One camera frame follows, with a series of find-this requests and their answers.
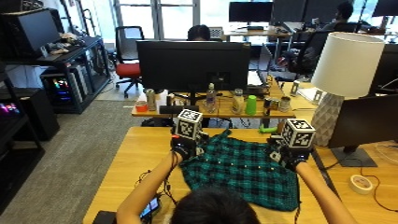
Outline white marker board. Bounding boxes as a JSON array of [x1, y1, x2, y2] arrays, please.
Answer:
[[208, 26, 225, 40]]

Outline black office chair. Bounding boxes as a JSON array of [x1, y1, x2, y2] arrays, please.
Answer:
[[289, 29, 333, 80]]

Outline black screen on rack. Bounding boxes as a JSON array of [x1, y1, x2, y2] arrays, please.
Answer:
[[0, 7, 63, 61]]

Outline person's left hand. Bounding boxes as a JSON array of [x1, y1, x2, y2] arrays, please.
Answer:
[[169, 133, 212, 161]]

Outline black metal shelf rack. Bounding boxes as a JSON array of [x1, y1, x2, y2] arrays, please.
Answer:
[[24, 35, 115, 115]]

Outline white tape roll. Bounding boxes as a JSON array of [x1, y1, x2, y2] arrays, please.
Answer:
[[349, 174, 374, 196]]

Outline black desktop monitor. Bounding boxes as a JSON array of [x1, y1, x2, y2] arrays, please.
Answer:
[[228, 1, 275, 24]]

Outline dark drink can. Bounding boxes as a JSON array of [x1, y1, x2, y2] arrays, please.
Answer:
[[263, 96, 275, 117]]

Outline white marker cube glove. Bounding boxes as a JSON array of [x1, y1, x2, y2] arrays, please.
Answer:
[[280, 118, 317, 149], [173, 108, 204, 141]]

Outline small glass jar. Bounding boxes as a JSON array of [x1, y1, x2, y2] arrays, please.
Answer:
[[277, 95, 293, 113]]

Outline black low cabinet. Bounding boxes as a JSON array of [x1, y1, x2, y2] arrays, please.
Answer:
[[0, 87, 63, 142]]

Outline black glove cable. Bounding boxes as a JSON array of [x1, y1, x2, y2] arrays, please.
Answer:
[[135, 152, 180, 206]]

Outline black rectangular box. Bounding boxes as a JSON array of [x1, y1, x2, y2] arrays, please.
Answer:
[[159, 105, 200, 115]]

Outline white marker cube left glove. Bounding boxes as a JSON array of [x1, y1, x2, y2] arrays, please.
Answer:
[[173, 108, 204, 141]]

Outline beige glass jar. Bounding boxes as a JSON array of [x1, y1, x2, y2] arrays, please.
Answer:
[[231, 88, 247, 116]]

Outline computer tower with coloured lights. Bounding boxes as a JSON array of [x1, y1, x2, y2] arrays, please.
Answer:
[[40, 69, 91, 107]]

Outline red office chair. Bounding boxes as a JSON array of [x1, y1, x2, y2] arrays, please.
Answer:
[[113, 25, 145, 99]]

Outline white table lamp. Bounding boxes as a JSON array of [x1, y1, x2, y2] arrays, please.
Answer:
[[310, 31, 388, 147]]

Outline small red cup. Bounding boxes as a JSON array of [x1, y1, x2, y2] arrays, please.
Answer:
[[135, 100, 149, 113]]

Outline green plastic cup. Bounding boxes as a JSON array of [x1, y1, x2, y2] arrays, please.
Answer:
[[244, 94, 259, 117]]

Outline white marker cube right glove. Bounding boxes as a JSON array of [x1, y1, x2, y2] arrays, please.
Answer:
[[280, 118, 317, 149]]

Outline person's right hand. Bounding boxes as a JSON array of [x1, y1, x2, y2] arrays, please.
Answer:
[[265, 135, 314, 173]]

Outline black monitor with stand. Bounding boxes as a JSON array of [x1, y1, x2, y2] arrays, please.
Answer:
[[328, 94, 398, 168]]

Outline thin red cable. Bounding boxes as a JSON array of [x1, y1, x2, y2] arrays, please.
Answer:
[[360, 167, 398, 214]]

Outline clear plastic bottle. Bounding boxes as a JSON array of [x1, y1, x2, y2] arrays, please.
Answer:
[[204, 82, 219, 114]]

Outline large black monitor back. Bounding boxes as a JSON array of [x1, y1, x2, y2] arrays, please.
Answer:
[[136, 39, 253, 93]]

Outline green plaid shirt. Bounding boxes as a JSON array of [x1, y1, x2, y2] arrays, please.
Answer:
[[179, 128, 302, 213]]

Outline black smartphone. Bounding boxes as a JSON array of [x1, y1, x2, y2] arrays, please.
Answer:
[[139, 195, 163, 219]]

